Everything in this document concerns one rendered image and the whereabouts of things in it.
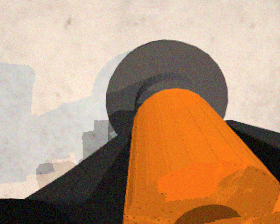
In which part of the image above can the grey round pedestal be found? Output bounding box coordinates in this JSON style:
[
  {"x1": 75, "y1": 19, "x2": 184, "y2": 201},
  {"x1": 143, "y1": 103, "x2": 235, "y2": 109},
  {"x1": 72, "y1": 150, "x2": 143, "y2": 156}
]
[{"x1": 106, "y1": 39, "x2": 229, "y2": 134}]

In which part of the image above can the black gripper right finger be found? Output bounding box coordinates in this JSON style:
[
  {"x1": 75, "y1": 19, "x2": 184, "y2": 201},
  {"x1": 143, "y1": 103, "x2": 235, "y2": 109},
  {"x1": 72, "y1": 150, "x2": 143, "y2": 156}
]
[{"x1": 225, "y1": 119, "x2": 280, "y2": 182}]

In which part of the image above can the orange knob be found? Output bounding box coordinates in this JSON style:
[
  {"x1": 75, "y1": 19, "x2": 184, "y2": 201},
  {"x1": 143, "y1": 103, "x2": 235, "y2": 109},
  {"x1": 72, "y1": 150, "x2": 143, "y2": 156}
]
[{"x1": 122, "y1": 88, "x2": 280, "y2": 224}]

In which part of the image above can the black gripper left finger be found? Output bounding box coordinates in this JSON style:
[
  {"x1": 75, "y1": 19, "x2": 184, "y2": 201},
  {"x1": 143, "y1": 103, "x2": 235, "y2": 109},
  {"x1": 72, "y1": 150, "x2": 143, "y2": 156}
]
[{"x1": 0, "y1": 131, "x2": 131, "y2": 224}]

